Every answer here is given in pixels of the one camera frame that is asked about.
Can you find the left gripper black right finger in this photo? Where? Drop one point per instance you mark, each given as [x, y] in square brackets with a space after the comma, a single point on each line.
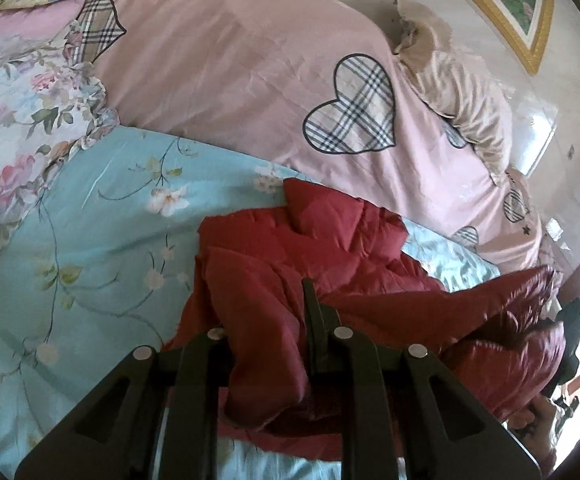
[344, 368]

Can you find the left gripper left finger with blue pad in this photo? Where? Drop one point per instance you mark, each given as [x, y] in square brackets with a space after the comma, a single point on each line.
[188, 448]

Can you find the red quilted puffer jacket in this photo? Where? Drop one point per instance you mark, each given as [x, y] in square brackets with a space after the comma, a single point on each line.
[248, 279]

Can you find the person's right hand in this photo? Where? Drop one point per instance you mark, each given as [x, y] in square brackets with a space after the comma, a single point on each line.
[535, 427]

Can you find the light blue floral bed sheet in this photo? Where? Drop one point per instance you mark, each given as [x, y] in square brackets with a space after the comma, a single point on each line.
[104, 263]

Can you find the beige satin pillow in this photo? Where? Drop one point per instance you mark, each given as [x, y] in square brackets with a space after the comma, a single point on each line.
[455, 83]

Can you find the pink quilt with plaid hearts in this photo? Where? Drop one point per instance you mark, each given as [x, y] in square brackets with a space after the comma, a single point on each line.
[309, 84]

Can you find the white pink floral pillow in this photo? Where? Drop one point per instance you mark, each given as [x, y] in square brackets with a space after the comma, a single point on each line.
[51, 107]

